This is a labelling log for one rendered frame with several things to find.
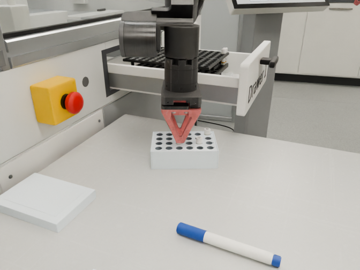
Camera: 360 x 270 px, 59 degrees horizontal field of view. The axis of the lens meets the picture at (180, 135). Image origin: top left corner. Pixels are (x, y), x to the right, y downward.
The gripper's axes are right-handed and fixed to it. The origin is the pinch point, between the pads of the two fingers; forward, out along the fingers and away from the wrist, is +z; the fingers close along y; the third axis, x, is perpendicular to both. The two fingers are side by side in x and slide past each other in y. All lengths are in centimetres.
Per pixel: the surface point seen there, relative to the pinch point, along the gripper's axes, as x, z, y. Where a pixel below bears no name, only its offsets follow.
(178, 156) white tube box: -0.4, 2.9, 3.2
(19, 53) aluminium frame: -27.0, -14.6, -0.8
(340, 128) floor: 135, 77, -173
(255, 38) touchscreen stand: 41, -1, -109
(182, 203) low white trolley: 0.1, 5.7, 13.2
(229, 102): 10.7, -2.9, -10.2
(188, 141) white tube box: 1.6, 1.8, -0.7
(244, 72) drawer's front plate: 12.7, -10.1, -7.3
